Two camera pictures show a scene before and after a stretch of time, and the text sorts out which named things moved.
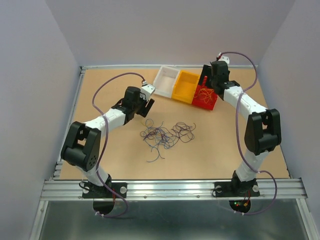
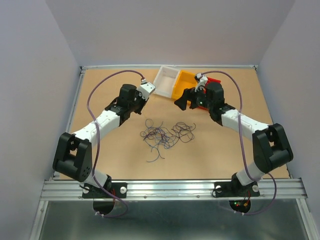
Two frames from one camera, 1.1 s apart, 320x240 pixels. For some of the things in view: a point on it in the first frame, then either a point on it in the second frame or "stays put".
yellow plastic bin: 185,86 stays put
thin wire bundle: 158,136 stays put
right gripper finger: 207,71 to 182,102
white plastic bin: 165,81 stays put
